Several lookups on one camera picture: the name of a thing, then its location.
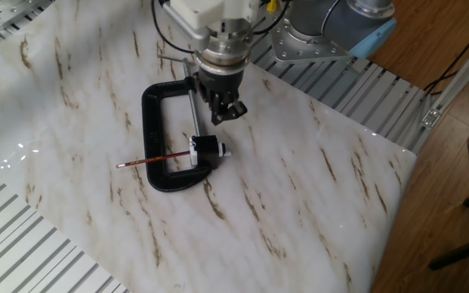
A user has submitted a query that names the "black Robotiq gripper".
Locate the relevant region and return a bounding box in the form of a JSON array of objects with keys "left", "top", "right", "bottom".
[{"left": 196, "top": 67, "right": 248, "bottom": 126}]

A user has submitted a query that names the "black white crank pencil sharpener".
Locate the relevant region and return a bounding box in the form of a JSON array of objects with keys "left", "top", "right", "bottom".
[{"left": 188, "top": 134, "right": 233, "bottom": 170}]

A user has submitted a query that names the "red pencil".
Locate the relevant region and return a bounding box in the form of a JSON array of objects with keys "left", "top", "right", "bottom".
[{"left": 115, "top": 150, "right": 192, "bottom": 169}]

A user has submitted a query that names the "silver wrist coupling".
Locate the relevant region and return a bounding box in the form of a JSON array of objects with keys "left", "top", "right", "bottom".
[{"left": 195, "top": 19, "right": 256, "bottom": 77}]

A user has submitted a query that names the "black C-clamp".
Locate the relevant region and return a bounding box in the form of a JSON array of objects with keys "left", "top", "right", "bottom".
[{"left": 141, "top": 55, "right": 221, "bottom": 193}]

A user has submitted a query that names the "marble pattern mat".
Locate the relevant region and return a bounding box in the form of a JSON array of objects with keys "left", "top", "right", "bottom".
[{"left": 0, "top": 0, "right": 419, "bottom": 293}]

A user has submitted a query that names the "silver mounting plate with holes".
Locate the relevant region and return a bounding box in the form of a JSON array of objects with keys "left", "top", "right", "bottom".
[
  {"left": 270, "top": 18, "right": 360, "bottom": 64},
  {"left": 0, "top": 0, "right": 52, "bottom": 32}
]

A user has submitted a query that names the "black chair leg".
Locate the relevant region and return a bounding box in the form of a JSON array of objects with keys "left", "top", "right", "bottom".
[{"left": 427, "top": 182, "right": 469, "bottom": 272}]

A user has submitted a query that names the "white wrist adapter bracket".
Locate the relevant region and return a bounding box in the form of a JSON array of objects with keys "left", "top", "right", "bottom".
[{"left": 160, "top": 0, "right": 262, "bottom": 42}]

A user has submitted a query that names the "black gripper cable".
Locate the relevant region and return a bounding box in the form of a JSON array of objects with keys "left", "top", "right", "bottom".
[{"left": 150, "top": 0, "right": 292, "bottom": 55}]

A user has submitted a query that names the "black cable by post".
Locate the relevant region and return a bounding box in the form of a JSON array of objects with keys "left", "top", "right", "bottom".
[{"left": 421, "top": 11, "right": 469, "bottom": 97}]

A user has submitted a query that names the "aluminium frame post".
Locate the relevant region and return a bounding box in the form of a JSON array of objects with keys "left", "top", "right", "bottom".
[{"left": 419, "top": 24, "right": 469, "bottom": 130}]

